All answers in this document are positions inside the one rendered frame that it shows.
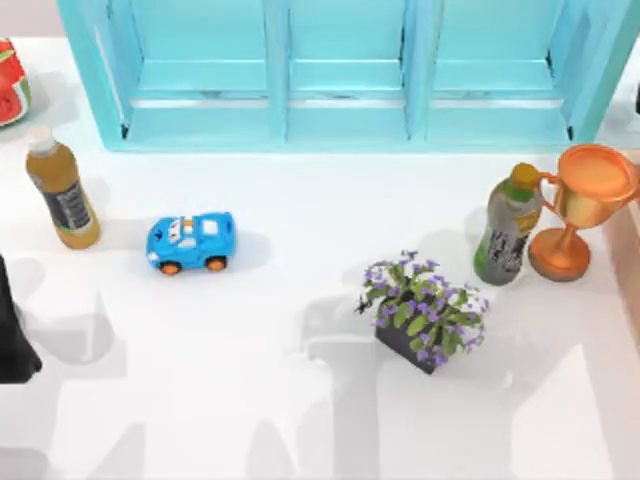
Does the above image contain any blue toy car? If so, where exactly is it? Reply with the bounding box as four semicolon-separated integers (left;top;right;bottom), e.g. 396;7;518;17
145;211;238;277

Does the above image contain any purple flower plant pot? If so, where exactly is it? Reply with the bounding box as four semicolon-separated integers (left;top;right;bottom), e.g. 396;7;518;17
354;249;491;376

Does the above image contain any light blue rack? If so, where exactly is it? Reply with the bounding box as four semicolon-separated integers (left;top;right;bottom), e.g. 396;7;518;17
55;0;640;153

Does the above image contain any green bottle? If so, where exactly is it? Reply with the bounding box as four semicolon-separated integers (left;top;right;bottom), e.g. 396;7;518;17
473;162;544;287

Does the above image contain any orange juice bottle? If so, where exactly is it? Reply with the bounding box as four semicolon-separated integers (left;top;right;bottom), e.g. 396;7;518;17
25;126;102;251

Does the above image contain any copper trophy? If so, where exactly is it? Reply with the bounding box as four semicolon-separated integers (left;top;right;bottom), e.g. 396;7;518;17
528;144;640;282

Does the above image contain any salmon-coloured box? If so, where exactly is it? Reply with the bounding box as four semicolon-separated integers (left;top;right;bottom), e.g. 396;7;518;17
601;198;640;335

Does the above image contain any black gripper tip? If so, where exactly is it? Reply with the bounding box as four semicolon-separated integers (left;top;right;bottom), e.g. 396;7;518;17
0;254;43;385

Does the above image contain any red watermelon print can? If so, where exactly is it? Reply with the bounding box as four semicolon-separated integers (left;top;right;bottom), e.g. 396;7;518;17
0;37;33;128

